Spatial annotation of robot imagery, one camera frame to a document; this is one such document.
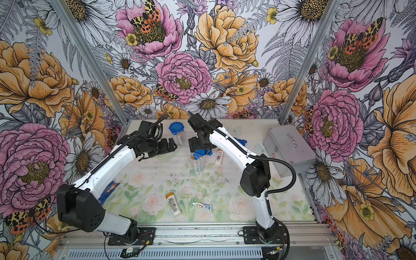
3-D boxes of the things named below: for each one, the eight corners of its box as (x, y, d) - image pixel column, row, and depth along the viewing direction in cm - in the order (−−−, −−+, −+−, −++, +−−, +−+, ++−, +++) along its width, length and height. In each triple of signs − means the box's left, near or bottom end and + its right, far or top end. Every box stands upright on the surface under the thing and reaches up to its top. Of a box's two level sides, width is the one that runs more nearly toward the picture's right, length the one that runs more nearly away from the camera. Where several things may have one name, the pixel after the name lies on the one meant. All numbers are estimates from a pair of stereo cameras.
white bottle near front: (174, 217, 82) (172, 216, 79) (166, 197, 88) (165, 194, 86) (181, 213, 83) (180, 211, 80) (173, 193, 89) (172, 191, 87)
